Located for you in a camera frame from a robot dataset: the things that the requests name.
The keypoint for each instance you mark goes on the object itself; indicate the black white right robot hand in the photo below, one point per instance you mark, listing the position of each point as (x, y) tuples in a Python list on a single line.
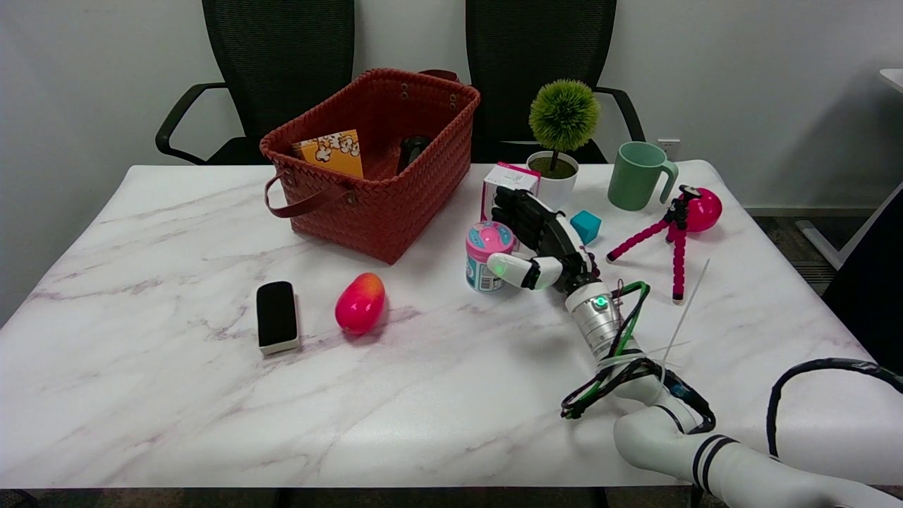
[(550, 243)]

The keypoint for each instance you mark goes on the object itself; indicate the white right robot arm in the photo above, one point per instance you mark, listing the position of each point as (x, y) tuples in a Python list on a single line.
[(663, 441)]

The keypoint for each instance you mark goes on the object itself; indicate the pink lid gum jar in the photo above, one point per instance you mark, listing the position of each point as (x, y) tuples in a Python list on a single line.
[(483, 243)]

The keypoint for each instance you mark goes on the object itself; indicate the teal cube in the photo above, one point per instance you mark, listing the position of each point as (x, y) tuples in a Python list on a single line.
[(587, 226)]

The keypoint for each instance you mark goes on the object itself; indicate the purple grape bunch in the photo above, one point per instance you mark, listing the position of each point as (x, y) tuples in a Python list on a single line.
[(594, 262)]

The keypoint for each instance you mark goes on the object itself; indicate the pink white carton box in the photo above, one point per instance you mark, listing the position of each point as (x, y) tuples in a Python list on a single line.
[(511, 178)]

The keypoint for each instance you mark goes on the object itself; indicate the green mug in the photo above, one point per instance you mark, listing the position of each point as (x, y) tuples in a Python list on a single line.
[(635, 176)]

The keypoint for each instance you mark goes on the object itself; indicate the green ball potted plant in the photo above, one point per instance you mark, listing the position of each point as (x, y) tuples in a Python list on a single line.
[(563, 116)]

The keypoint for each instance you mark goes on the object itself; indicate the pink flexible tripod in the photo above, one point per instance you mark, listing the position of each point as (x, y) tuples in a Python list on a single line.
[(679, 247)]

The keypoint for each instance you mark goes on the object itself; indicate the white zip tie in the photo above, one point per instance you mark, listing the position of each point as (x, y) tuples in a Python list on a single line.
[(688, 310)]

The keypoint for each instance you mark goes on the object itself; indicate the pink ball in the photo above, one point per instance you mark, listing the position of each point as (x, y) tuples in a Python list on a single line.
[(707, 210)]

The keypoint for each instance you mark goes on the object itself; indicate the black object in basket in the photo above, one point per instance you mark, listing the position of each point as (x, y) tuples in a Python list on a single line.
[(413, 149)]

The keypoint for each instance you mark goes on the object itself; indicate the red woven basket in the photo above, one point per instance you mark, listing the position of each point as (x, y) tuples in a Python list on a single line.
[(381, 204)]

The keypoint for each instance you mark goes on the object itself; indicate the red toy mango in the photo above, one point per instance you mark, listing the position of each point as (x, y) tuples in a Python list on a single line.
[(360, 303)]

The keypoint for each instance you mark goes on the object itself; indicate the black mesh office chair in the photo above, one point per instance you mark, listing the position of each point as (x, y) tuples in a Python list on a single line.
[(279, 63), (536, 42)]

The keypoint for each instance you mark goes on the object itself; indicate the yellow popcorn box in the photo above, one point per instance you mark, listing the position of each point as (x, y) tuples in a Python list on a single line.
[(335, 154)]

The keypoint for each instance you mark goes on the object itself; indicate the white side desk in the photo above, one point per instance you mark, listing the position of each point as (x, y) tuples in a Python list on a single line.
[(822, 240)]

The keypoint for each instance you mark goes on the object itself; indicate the black whiteboard eraser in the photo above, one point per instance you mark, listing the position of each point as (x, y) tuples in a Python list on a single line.
[(276, 314)]

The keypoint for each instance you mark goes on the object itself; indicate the white wall outlet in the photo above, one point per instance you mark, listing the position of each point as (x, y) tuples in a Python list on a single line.
[(669, 147)]

